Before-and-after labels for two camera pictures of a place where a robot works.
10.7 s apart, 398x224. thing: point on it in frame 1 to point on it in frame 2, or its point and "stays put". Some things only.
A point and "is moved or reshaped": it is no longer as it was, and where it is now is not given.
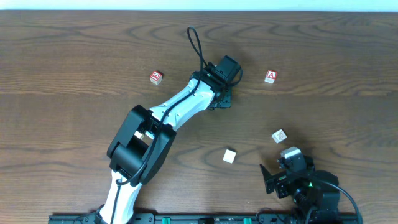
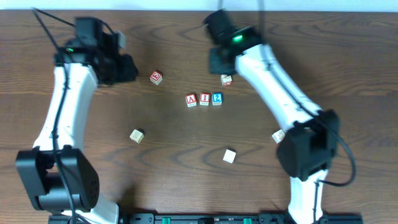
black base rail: (213, 218) stays put
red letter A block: (271, 76) is moved or reshaped
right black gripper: (277, 182) to (219, 63)
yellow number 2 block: (140, 135) stays put
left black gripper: (224, 101) to (125, 70)
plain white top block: (229, 156) stays put
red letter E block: (156, 77) stays put
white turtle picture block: (279, 136) stays put
